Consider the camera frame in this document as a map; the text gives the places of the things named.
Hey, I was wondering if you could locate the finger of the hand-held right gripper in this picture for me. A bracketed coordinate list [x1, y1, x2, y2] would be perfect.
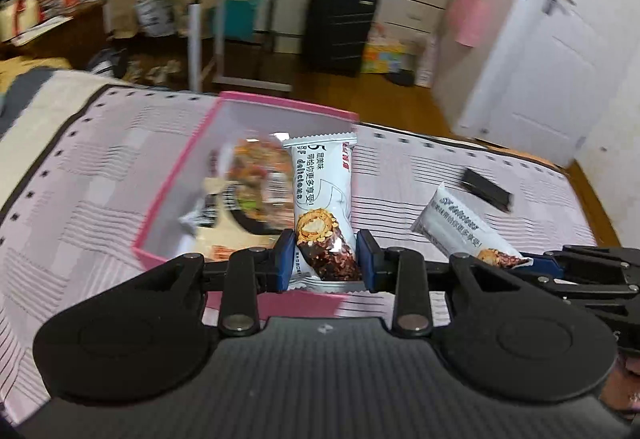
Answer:
[562, 244, 640, 270]
[515, 257, 640, 300]

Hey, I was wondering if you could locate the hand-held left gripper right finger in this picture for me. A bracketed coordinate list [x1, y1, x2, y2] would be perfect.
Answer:
[356, 229, 524, 339]

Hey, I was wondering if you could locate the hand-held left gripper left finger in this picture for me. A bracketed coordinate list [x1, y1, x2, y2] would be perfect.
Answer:
[134, 229, 297, 338]

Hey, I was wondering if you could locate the white chocolate bar packet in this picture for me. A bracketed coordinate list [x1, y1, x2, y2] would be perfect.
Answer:
[281, 131, 365, 294]
[409, 183, 535, 270]

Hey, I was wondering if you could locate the large noodle packet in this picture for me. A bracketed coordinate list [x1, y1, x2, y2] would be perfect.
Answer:
[179, 138, 301, 265]

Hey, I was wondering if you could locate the pink box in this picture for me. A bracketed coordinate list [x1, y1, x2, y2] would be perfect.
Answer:
[131, 90, 362, 317]

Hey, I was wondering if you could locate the black flat snack packet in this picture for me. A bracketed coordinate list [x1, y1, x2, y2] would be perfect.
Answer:
[459, 166, 516, 213]

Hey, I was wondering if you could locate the white door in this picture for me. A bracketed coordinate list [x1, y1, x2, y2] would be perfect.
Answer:
[457, 0, 640, 167]

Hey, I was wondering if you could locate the colourful box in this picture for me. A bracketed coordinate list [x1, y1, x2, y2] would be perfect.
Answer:
[360, 35, 423, 75]

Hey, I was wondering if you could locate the white plastic bag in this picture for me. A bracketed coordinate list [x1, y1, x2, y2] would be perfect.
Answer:
[415, 36, 441, 87]

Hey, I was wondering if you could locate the black suitcase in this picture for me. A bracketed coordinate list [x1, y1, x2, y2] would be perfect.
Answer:
[301, 0, 379, 78]

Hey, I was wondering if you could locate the teal bag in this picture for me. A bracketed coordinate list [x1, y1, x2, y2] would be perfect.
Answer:
[209, 0, 281, 45]

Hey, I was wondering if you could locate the pink hanging cloth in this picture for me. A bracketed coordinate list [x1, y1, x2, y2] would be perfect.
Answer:
[451, 0, 492, 48]

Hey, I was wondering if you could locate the white printed bag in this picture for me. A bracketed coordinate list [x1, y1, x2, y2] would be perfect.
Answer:
[134, 0, 177, 38]

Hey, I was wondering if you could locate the beige blanket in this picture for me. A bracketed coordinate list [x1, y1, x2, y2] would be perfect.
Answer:
[0, 68, 113, 215]

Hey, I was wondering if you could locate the cardboard box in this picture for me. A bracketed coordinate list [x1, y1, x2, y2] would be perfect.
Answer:
[106, 0, 201, 41]

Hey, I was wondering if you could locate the dark wooden cabinet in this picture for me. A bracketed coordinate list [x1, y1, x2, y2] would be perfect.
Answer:
[0, 0, 108, 70]

